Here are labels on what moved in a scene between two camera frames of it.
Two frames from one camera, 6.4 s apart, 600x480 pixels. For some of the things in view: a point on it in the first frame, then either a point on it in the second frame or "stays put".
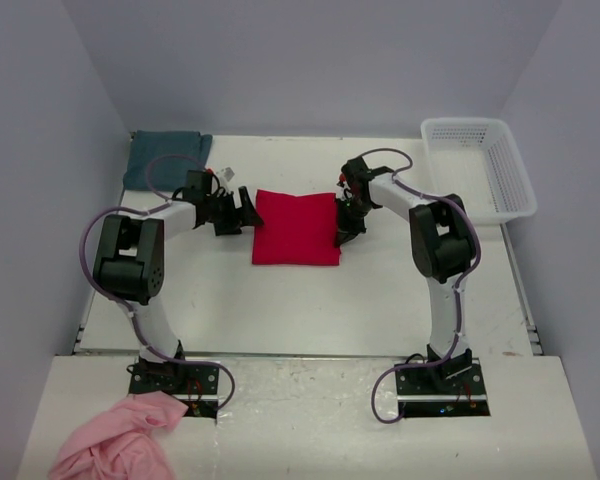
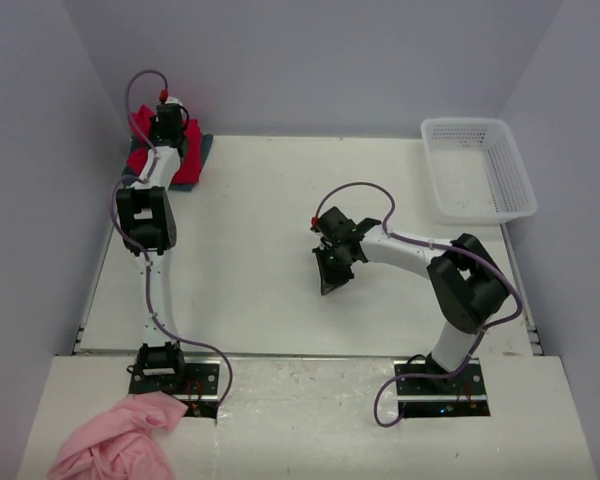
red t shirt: [295, 230] -> [188, 170]
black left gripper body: [235, 213] -> [167, 116]
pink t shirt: [122, 442] stays put
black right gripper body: [350, 220] -> [333, 259]
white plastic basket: [476, 162] stays put
